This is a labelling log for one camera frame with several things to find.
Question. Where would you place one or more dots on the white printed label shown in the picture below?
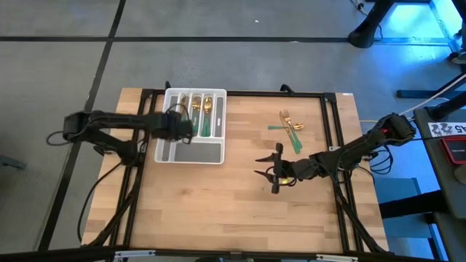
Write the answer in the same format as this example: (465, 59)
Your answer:
(446, 129)

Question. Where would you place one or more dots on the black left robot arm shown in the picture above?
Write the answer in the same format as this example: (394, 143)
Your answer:
(120, 121)

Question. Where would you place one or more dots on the black bar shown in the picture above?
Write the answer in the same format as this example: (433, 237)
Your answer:
(411, 205)

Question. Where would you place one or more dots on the person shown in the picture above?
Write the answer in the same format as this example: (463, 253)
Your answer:
(460, 56)

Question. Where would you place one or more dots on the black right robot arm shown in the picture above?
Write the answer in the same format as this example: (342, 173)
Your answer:
(356, 151)

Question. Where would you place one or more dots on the black crossbar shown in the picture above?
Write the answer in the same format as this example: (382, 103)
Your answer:
(54, 253)

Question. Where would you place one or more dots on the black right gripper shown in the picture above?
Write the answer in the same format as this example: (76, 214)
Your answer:
(302, 169)

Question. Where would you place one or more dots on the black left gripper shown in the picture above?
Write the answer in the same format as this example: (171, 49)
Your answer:
(171, 127)

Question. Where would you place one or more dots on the red framed tablet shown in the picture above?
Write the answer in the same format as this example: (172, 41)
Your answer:
(457, 149)

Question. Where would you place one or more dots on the silver bracket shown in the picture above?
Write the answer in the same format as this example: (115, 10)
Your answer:
(336, 257)
(134, 253)

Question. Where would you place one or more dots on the black clamp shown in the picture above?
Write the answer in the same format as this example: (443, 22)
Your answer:
(287, 88)
(167, 86)

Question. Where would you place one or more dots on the white sticker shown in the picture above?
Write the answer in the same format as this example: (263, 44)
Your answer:
(347, 94)

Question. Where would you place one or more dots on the dark grey side table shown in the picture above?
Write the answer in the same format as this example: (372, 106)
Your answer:
(437, 174)

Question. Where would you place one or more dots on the black stand leg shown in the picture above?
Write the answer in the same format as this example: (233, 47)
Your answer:
(418, 94)

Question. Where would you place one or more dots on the white cutlery tray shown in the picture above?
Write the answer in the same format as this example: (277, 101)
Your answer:
(198, 152)

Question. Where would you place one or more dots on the grey furniture foot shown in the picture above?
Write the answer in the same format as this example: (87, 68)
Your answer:
(12, 162)

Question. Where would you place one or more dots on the black stand base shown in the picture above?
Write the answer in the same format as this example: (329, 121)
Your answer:
(364, 36)

